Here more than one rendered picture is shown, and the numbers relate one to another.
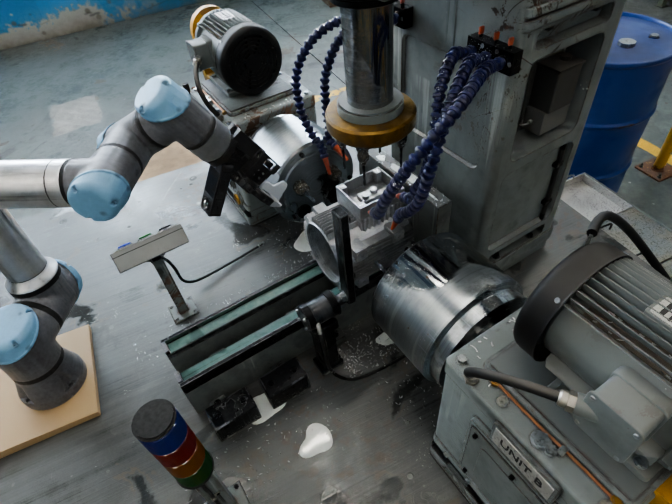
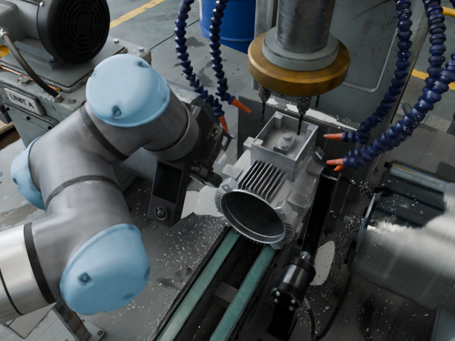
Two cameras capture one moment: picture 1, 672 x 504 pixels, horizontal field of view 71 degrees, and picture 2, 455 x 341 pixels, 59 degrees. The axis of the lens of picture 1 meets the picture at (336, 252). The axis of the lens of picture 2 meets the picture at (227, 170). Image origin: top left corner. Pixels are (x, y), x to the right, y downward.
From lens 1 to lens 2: 0.52 m
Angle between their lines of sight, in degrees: 23
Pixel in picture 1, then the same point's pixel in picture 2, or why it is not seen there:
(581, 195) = not seen: hidden behind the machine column
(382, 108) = (326, 48)
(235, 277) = not seen: hidden behind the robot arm
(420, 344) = (439, 281)
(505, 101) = (424, 20)
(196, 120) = (177, 109)
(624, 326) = not seen: outside the picture
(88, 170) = (91, 238)
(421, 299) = (427, 236)
